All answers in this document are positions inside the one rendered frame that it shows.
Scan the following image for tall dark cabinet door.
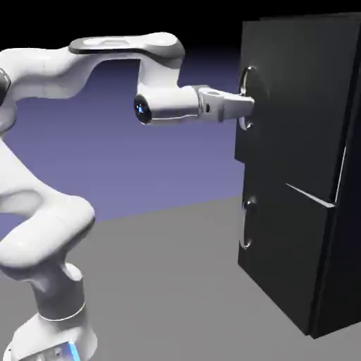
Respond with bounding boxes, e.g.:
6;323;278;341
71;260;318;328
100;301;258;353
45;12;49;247
234;18;361;204

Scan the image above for long curved metal door handle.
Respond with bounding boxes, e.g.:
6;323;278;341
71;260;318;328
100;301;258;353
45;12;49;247
238;66;258;131

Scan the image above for dark cabinet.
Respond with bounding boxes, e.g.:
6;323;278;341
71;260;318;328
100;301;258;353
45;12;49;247
234;11;361;340

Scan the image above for short curved metal door handle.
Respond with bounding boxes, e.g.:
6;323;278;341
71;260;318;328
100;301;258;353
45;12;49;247
238;195;258;251

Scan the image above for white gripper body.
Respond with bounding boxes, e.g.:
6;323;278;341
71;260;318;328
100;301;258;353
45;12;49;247
219;91;255;123

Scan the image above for short dark cabinet door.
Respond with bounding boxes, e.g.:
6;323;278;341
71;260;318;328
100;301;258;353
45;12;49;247
237;158;336;336

